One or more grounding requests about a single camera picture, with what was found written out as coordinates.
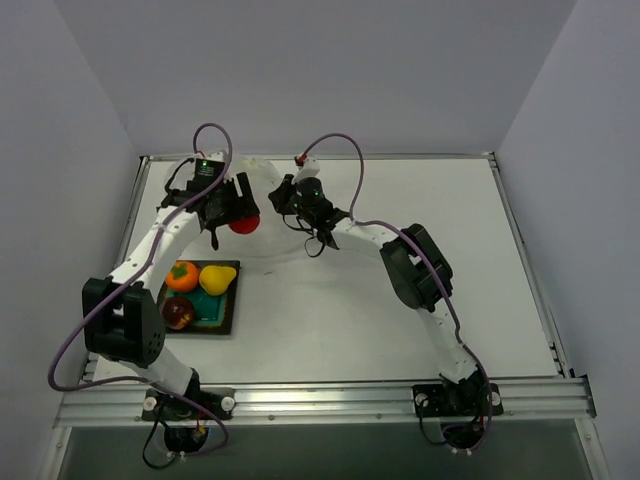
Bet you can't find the red fake apple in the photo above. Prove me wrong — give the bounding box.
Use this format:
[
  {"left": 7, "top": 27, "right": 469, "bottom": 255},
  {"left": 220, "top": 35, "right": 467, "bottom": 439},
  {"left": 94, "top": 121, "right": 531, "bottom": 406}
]
[{"left": 229, "top": 215, "right": 261, "bottom": 235}]

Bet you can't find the translucent white plastic bag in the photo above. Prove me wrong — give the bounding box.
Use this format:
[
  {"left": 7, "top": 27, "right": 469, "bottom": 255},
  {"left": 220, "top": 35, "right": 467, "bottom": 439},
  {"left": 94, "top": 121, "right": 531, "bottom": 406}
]
[{"left": 181, "top": 155, "right": 300, "bottom": 260}]

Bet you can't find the yellow fake pear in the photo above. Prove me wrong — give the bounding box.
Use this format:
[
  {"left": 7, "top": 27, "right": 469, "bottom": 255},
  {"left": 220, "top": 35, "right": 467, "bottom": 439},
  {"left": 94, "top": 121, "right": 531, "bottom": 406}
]
[{"left": 199, "top": 265, "right": 237, "bottom": 296}]

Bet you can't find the orange fake persimmon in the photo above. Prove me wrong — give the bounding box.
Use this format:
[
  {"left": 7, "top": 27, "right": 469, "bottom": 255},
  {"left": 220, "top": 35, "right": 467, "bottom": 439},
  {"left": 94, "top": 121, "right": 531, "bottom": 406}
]
[{"left": 165, "top": 261, "right": 200, "bottom": 293}]

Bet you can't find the dark brown fake fruit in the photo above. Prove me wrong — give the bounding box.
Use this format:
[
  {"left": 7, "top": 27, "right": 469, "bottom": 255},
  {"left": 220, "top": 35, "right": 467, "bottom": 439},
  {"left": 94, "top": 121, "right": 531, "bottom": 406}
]
[{"left": 161, "top": 296, "right": 196, "bottom": 331}]

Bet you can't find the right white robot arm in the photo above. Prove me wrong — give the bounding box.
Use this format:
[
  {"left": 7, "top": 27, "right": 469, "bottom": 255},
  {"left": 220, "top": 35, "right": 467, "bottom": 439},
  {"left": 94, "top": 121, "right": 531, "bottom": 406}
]
[{"left": 268, "top": 175, "right": 490, "bottom": 413}]

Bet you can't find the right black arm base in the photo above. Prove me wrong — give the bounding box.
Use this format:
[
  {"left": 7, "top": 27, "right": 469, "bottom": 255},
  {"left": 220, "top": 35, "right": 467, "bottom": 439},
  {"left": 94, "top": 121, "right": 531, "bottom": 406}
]
[{"left": 412, "top": 381, "right": 504, "bottom": 455}]

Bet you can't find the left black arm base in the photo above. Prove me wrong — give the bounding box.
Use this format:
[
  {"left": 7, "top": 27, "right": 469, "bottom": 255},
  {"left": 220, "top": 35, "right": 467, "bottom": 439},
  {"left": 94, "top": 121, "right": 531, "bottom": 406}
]
[{"left": 140, "top": 388, "right": 236, "bottom": 457}]

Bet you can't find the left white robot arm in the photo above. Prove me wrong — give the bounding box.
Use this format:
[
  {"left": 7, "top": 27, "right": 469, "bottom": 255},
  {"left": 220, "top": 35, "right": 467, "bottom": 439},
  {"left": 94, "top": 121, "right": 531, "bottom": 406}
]
[{"left": 82, "top": 152, "right": 260, "bottom": 419}]

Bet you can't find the square teal ceramic plate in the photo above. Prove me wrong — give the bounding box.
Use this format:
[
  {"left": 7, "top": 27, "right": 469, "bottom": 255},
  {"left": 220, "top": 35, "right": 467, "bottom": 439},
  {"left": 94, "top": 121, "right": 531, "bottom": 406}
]
[{"left": 156, "top": 260, "right": 241, "bottom": 336}]

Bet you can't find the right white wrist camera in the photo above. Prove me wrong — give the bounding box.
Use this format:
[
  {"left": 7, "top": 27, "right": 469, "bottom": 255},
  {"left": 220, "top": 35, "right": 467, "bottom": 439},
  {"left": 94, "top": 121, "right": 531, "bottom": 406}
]
[{"left": 292, "top": 155, "right": 320, "bottom": 184}]

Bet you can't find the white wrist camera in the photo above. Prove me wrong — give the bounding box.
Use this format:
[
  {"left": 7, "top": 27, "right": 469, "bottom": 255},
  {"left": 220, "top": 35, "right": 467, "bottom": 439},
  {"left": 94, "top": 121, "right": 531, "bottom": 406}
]
[
  {"left": 194, "top": 149, "right": 231, "bottom": 163},
  {"left": 292, "top": 155, "right": 320, "bottom": 184}
]

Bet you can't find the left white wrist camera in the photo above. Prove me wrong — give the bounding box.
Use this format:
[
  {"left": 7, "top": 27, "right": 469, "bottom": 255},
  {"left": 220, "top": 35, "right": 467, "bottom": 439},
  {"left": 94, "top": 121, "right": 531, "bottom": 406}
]
[{"left": 194, "top": 149, "right": 231, "bottom": 163}]

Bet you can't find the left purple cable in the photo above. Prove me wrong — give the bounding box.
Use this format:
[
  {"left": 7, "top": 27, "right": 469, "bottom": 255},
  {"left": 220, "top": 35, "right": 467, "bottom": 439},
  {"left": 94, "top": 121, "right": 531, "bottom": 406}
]
[{"left": 47, "top": 122, "right": 235, "bottom": 459}]

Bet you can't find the purple cable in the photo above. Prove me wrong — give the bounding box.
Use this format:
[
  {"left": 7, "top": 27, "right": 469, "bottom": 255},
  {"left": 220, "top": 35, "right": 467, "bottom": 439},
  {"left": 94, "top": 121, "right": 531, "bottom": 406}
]
[
  {"left": 47, "top": 122, "right": 235, "bottom": 459},
  {"left": 294, "top": 133, "right": 494, "bottom": 451}
]

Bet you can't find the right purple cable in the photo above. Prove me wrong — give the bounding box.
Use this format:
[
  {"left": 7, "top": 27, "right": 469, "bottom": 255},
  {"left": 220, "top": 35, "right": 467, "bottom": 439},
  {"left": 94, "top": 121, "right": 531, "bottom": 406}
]
[{"left": 294, "top": 133, "right": 494, "bottom": 451}]

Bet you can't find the aluminium front rail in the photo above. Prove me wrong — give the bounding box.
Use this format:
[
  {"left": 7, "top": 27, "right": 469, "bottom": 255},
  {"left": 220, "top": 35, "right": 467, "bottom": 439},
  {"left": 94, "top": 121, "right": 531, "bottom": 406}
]
[{"left": 54, "top": 378, "right": 596, "bottom": 427}]

